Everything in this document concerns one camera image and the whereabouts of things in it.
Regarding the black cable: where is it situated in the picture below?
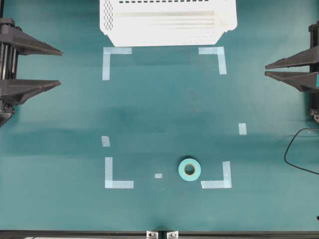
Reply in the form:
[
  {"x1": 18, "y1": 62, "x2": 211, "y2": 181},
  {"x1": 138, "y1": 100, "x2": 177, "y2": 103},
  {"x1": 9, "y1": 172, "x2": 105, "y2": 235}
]
[{"x1": 284, "y1": 127, "x2": 319, "y2": 174}]

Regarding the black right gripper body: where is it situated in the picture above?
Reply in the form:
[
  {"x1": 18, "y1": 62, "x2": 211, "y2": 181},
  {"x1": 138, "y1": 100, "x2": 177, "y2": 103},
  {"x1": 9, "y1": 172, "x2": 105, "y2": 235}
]
[{"x1": 308, "y1": 21, "x2": 319, "y2": 122}]

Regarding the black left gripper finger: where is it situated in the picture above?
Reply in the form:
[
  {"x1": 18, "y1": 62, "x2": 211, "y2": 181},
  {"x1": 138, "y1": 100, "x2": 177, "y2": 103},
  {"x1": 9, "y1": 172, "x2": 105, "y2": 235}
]
[
  {"x1": 0, "y1": 27, "x2": 62, "y2": 56},
  {"x1": 0, "y1": 80, "x2": 61, "y2": 105}
]

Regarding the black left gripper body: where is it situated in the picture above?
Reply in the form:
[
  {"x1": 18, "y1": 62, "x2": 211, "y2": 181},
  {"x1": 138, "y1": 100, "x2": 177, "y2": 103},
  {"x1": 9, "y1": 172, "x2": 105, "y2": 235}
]
[{"x1": 0, "y1": 17, "x2": 18, "y2": 126}]

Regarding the left metal bracket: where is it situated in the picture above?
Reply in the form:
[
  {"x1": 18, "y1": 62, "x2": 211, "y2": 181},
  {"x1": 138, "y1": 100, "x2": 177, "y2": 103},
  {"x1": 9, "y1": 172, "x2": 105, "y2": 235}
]
[{"x1": 146, "y1": 231, "x2": 159, "y2": 239}]

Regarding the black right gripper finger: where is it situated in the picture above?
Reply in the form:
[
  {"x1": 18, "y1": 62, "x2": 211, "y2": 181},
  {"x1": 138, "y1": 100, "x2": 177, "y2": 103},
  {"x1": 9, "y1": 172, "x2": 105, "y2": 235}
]
[
  {"x1": 265, "y1": 71, "x2": 319, "y2": 92},
  {"x1": 265, "y1": 47, "x2": 319, "y2": 69}
]

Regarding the metal bracket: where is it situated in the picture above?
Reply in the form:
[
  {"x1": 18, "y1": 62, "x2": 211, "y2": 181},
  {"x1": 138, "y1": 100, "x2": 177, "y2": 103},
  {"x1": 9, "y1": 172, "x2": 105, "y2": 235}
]
[
  {"x1": 146, "y1": 231, "x2": 159, "y2": 239},
  {"x1": 166, "y1": 231, "x2": 179, "y2": 239}
]

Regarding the right metal bracket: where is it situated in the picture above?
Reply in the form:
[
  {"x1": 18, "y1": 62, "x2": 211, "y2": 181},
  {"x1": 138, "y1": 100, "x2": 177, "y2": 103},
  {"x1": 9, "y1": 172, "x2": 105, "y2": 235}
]
[{"x1": 166, "y1": 231, "x2": 179, "y2": 239}]

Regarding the teal tape roll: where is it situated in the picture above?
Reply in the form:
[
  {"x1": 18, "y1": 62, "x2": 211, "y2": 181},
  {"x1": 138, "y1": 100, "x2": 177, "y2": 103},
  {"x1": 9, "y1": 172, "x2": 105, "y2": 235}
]
[{"x1": 178, "y1": 158, "x2": 201, "y2": 182}]

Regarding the white perforated plastic basket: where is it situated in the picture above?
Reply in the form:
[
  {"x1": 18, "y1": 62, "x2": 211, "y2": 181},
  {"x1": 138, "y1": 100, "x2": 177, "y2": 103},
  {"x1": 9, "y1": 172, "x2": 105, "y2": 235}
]
[{"x1": 99, "y1": 0, "x2": 237, "y2": 47}]

